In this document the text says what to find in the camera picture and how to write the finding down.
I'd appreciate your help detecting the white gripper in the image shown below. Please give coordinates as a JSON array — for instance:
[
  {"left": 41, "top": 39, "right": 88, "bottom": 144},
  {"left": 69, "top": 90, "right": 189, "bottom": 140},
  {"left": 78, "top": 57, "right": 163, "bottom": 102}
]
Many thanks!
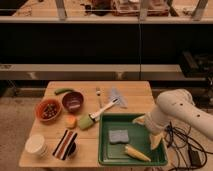
[{"left": 132, "top": 112, "right": 167, "bottom": 150}]

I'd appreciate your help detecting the green plastic tray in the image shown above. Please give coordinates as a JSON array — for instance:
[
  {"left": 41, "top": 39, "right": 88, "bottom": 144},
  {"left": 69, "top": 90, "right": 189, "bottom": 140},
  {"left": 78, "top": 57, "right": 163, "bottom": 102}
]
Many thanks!
[{"left": 98, "top": 114, "right": 168, "bottom": 166}]

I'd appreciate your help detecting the white handled dish brush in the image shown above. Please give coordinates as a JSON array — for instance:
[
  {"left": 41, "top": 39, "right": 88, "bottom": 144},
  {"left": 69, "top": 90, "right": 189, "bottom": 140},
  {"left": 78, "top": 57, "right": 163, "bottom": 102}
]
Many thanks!
[{"left": 90, "top": 98, "right": 118, "bottom": 119}]

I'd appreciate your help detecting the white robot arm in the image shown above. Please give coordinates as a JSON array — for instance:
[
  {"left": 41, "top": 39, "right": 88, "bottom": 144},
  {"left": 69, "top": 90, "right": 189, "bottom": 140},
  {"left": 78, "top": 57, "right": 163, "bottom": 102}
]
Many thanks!
[{"left": 133, "top": 89, "right": 213, "bottom": 150}]

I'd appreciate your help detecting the yellow corn cob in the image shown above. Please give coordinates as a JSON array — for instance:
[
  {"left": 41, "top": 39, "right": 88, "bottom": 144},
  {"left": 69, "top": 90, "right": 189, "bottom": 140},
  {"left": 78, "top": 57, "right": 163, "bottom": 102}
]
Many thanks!
[{"left": 125, "top": 144, "right": 151, "bottom": 162}]

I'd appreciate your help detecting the blue grey sponge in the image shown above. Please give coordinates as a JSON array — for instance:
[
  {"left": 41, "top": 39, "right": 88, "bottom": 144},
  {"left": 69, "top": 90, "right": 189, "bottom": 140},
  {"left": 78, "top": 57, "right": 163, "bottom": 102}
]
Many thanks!
[{"left": 109, "top": 130, "right": 129, "bottom": 144}]

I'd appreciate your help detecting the light blue cloth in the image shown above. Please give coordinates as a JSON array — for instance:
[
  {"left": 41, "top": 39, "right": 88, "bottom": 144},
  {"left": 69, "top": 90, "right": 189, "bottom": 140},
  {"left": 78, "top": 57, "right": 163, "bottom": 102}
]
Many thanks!
[{"left": 108, "top": 87, "right": 128, "bottom": 108}]

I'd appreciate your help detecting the black power adapter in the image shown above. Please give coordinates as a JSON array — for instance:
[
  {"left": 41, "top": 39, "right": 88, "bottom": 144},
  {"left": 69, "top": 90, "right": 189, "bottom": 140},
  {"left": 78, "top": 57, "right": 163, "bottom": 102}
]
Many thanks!
[{"left": 188, "top": 149, "right": 201, "bottom": 167}]

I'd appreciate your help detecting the light green cup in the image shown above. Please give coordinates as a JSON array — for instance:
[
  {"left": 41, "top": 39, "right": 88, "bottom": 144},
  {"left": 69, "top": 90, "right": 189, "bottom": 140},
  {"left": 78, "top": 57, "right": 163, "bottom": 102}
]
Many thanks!
[{"left": 77, "top": 114, "right": 94, "bottom": 130}]

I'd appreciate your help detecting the silver fork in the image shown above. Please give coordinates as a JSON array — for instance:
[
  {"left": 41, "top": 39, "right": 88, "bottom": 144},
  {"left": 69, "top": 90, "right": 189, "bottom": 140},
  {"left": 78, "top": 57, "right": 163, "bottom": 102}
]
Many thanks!
[{"left": 96, "top": 87, "right": 102, "bottom": 108}]

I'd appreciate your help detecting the orange fruit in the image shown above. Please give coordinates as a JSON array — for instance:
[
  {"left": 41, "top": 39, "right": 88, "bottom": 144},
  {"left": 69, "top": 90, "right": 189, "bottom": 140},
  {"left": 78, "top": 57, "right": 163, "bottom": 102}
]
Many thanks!
[{"left": 65, "top": 115, "right": 77, "bottom": 129}]

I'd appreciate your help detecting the dark red bowl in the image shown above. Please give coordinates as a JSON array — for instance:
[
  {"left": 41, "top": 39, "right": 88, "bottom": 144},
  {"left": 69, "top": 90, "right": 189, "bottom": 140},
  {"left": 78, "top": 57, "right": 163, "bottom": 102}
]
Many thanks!
[{"left": 62, "top": 91, "right": 84, "bottom": 113}]

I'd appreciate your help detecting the wooden table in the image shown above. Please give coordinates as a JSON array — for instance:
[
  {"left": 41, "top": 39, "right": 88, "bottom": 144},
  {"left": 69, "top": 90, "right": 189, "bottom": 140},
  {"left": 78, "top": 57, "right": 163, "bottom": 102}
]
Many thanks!
[{"left": 19, "top": 81, "right": 154, "bottom": 170}]

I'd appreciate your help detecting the striped brown white towel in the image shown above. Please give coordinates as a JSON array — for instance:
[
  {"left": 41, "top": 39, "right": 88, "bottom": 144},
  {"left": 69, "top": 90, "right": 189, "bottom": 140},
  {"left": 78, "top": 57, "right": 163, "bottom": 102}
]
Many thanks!
[{"left": 52, "top": 130, "right": 77, "bottom": 160}]

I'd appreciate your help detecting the green cucumber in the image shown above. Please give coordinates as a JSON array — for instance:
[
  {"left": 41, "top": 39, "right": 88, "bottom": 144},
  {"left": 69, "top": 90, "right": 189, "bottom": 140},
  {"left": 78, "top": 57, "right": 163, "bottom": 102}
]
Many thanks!
[{"left": 54, "top": 88, "right": 74, "bottom": 95}]

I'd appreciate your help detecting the orange bowl with food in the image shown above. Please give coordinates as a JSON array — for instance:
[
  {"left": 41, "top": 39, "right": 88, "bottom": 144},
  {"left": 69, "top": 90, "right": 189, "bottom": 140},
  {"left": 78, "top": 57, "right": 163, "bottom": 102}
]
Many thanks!
[{"left": 35, "top": 99, "right": 62, "bottom": 122}]

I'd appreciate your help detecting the black cable bundle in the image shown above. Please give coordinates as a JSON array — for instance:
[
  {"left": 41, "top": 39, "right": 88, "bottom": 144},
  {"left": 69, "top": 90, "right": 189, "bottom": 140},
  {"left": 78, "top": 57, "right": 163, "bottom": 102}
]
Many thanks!
[{"left": 164, "top": 121, "right": 213, "bottom": 169}]

